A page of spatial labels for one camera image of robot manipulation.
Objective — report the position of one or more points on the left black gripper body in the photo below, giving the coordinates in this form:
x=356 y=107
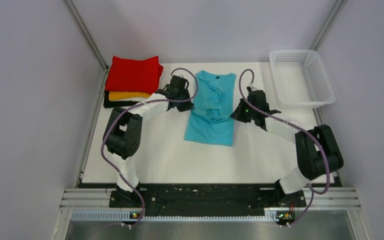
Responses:
x=184 y=95

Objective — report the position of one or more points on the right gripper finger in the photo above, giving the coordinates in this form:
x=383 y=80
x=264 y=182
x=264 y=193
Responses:
x=241 y=113
x=273 y=112

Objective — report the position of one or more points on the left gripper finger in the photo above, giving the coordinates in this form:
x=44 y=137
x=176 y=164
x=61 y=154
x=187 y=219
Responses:
x=185 y=106
x=167 y=91

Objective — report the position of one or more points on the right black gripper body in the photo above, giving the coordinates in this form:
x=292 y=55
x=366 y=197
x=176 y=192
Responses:
x=255 y=112

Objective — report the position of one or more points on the turquoise t-shirt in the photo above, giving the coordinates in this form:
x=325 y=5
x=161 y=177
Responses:
x=210 y=121

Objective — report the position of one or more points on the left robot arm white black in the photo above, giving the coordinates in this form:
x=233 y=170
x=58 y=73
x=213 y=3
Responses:
x=122 y=138

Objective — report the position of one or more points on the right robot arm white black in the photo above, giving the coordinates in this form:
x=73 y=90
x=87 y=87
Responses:
x=317 y=151

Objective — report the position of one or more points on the red folded t-shirt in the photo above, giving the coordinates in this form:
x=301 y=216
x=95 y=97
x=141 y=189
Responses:
x=130 y=75

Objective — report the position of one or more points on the white plastic basket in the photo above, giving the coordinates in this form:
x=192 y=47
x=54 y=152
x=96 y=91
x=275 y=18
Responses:
x=300 y=79

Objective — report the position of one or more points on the yellow folded t-shirt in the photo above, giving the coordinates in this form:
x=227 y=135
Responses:
x=115 y=96

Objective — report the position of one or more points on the black folded t-shirt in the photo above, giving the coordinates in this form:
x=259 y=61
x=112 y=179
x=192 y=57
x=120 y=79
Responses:
x=119 y=103

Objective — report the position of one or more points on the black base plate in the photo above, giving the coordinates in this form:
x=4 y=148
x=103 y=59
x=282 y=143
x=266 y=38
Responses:
x=206 y=200

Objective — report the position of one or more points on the aluminium frame rail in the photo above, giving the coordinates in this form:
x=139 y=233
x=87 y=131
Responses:
x=337 y=198

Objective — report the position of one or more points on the white slotted cable duct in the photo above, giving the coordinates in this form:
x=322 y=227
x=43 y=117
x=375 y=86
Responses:
x=133 y=216

